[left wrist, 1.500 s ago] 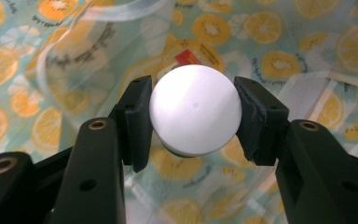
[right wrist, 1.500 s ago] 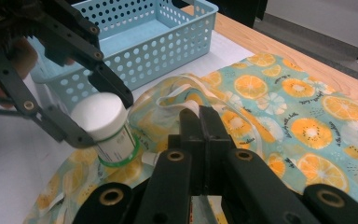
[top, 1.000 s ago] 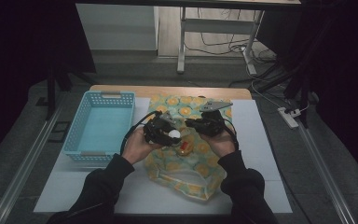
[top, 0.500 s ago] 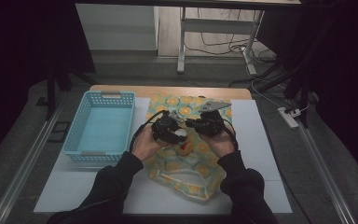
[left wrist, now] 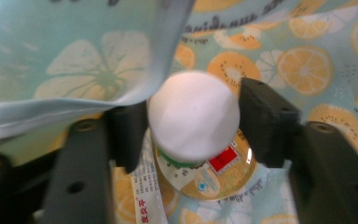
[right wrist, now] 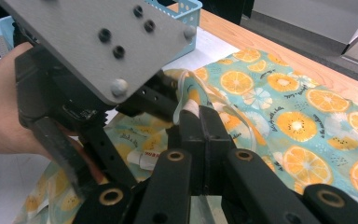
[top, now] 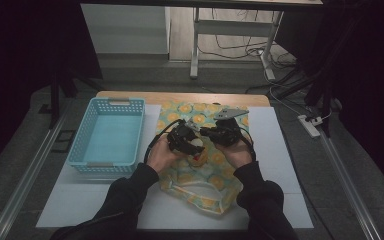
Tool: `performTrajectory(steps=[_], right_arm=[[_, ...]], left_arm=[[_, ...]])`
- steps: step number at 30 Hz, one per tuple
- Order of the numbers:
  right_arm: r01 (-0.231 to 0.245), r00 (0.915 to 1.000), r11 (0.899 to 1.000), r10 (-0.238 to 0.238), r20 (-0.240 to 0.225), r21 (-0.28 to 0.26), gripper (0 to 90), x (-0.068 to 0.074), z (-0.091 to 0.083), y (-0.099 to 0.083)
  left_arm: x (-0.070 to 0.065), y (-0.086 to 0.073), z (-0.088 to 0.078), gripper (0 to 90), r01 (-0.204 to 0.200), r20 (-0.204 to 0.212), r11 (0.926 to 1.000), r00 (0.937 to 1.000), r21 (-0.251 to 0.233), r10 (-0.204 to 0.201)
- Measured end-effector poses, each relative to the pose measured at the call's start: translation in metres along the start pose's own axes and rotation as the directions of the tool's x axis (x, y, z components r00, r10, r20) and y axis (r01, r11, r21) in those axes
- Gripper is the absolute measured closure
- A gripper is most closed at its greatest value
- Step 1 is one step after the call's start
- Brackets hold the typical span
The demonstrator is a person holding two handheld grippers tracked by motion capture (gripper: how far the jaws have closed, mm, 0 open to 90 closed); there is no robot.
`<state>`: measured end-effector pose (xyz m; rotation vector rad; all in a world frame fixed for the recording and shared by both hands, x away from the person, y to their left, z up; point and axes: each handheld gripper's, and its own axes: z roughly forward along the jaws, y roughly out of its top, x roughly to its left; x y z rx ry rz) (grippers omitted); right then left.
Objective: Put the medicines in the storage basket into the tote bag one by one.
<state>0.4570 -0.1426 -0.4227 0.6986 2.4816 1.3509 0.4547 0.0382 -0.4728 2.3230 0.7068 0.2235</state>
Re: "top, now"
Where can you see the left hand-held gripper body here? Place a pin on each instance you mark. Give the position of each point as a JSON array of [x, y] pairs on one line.
[[180, 136]]

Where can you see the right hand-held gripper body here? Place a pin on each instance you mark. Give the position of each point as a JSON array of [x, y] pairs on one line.
[[226, 131]]

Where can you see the round tan bread red label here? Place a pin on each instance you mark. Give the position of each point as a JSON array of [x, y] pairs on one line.
[[198, 160]]

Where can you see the yellow fruit print cloth bag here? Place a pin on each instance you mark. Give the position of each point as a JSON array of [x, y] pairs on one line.
[[210, 180]]

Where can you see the light blue perforated plastic basket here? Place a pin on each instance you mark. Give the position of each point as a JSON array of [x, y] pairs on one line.
[[113, 140]]

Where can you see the person's right hand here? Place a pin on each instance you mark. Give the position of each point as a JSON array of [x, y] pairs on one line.
[[238, 153]]

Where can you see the person's left hand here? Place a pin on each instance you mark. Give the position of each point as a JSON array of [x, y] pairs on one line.
[[161, 155]]

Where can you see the wooden table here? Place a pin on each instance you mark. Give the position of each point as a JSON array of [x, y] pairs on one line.
[[186, 97]]

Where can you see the white table mat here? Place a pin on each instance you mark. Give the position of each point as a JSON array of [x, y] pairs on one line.
[[273, 160]]

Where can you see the white power strip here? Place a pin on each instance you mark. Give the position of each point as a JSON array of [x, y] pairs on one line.
[[309, 126]]

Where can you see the black tripod stand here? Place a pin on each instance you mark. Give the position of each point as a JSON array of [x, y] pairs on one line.
[[316, 83]]

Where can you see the white cabinet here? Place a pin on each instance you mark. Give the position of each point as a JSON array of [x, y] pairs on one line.
[[126, 30]]

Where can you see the black metal stand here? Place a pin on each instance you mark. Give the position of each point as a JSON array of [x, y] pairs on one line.
[[55, 100]]

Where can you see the white desk frame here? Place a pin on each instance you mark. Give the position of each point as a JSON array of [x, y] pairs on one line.
[[233, 28]]

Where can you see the black floor bracket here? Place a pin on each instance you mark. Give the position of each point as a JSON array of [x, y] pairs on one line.
[[61, 141]]

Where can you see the aluminium floor rail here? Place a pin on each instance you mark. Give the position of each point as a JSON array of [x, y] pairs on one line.
[[350, 186], [30, 173]]

